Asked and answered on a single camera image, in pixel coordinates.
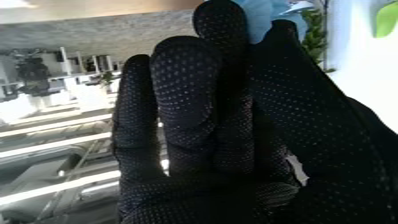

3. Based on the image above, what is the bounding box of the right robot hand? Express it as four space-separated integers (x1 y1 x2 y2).
110 0 398 224

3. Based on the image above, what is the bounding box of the white sheet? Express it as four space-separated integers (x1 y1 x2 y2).
327 0 398 134

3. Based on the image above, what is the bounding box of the green sprig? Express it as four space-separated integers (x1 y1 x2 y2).
300 8 337 74
373 0 398 39

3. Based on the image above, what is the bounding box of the blue flower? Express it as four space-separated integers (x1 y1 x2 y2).
229 0 311 45

